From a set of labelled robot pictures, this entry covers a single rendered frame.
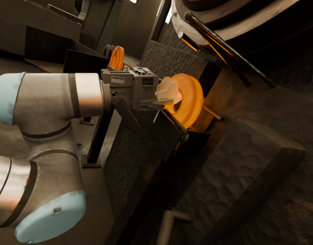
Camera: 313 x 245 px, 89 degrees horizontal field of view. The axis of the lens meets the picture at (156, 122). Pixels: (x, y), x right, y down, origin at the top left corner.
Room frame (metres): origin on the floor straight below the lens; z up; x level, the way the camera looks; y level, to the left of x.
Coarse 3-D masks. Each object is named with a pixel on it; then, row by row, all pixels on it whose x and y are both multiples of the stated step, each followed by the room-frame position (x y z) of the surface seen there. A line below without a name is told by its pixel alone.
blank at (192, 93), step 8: (176, 80) 0.45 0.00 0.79; (184, 80) 0.42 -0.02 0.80; (192, 80) 0.41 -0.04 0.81; (184, 88) 0.41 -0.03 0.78; (192, 88) 0.39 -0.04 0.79; (200, 88) 0.41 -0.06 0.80; (184, 96) 0.40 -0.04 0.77; (192, 96) 0.38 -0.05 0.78; (200, 96) 0.39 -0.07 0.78; (184, 104) 0.39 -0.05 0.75; (192, 104) 0.37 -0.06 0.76; (200, 104) 0.39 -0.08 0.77; (176, 112) 0.40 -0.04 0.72; (184, 112) 0.38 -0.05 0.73; (192, 112) 0.37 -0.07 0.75; (184, 120) 0.37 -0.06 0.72; (192, 120) 0.38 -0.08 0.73
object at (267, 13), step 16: (272, 0) 0.30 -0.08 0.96; (288, 0) 0.28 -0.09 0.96; (304, 0) 0.27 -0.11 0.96; (176, 16) 0.52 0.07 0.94; (240, 16) 0.34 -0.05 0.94; (256, 16) 0.31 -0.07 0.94; (272, 16) 0.29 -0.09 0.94; (288, 16) 0.30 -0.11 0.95; (304, 16) 0.31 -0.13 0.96; (176, 32) 0.49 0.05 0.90; (192, 32) 0.43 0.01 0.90; (224, 32) 0.35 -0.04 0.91; (240, 32) 0.32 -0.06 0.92; (256, 32) 0.33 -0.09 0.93; (272, 32) 0.33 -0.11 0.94; (208, 48) 0.44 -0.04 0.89; (240, 48) 0.38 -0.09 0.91
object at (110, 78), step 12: (108, 72) 0.31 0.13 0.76; (120, 72) 0.33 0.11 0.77; (132, 72) 0.34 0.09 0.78; (144, 72) 0.35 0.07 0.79; (108, 84) 0.31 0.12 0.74; (120, 84) 0.32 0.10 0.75; (132, 84) 0.33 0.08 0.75; (144, 84) 0.35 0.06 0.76; (156, 84) 0.35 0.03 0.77; (108, 96) 0.30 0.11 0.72; (120, 96) 0.33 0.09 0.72; (132, 96) 0.34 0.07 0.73; (144, 96) 0.35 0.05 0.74; (108, 108) 0.30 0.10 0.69; (132, 108) 0.34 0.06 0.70; (144, 108) 0.35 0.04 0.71
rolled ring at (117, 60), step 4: (116, 48) 1.03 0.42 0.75; (120, 48) 0.99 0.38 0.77; (116, 52) 1.04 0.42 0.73; (120, 52) 0.96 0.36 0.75; (112, 56) 1.06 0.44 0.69; (116, 56) 1.07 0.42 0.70; (120, 56) 0.95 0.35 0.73; (112, 60) 1.06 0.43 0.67; (116, 60) 1.08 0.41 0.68; (120, 60) 0.95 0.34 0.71; (112, 64) 1.06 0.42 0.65; (116, 64) 0.94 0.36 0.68; (120, 64) 0.95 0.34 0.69; (116, 68) 0.94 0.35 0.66; (120, 68) 0.95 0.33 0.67
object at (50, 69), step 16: (32, 32) 0.65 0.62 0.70; (48, 32) 0.71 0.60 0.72; (32, 48) 0.66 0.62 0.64; (48, 48) 0.72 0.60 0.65; (64, 48) 0.79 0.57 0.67; (80, 48) 0.80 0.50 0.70; (48, 64) 0.68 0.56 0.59; (64, 64) 0.55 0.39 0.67; (80, 64) 0.60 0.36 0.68; (96, 64) 0.68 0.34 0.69
